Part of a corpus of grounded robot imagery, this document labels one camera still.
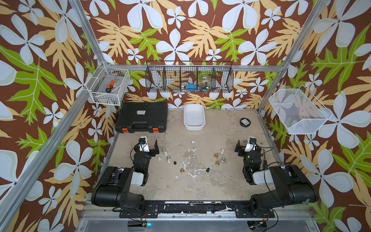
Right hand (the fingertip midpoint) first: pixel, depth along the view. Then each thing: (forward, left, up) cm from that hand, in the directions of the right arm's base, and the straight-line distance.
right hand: (246, 141), depth 89 cm
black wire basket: (+39, +35, +21) cm, 57 cm away
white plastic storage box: (+24, +32, -5) cm, 40 cm away
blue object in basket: (+30, +34, +19) cm, 49 cm away
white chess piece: (-5, +51, -8) cm, 52 cm away
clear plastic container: (+33, +25, +21) cm, 46 cm away
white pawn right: (-3, +14, -8) cm, 16 cm away
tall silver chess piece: (-2, +53, -7) cm, 53 cm away
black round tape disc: (+23, -8, -9) cm, 26 cm away
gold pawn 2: (-11, +18, -8) cm, 23 cm away
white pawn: (-8, +55, -8) cm, 56 cm away
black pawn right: (-15, +25, -8) cm, 30 cm away
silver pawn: (-8, +49, -8) cm, 50 cm away
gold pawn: (-6, +18, -9) cm, 21 cm away
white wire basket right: (+9, -27, +17) cm, 34 cm away
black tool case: (+23, +71, -3) cm, 75 cm away
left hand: (0, +61, +2) cm, 61 cm away
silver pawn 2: (-8, +14, -9) cm, 19 cm away
